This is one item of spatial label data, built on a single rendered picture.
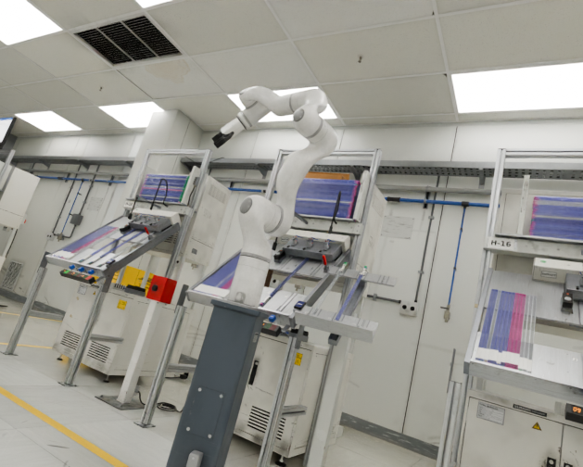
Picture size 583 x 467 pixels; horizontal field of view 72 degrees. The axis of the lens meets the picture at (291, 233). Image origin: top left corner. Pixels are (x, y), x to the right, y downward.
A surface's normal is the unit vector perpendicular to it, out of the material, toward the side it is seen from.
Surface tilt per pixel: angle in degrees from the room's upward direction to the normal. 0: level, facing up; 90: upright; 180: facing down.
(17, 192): 90
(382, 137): 90
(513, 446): 90
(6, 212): 90
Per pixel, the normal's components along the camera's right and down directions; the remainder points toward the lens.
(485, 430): -0.46, -0.33
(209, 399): -0.11, -0.26
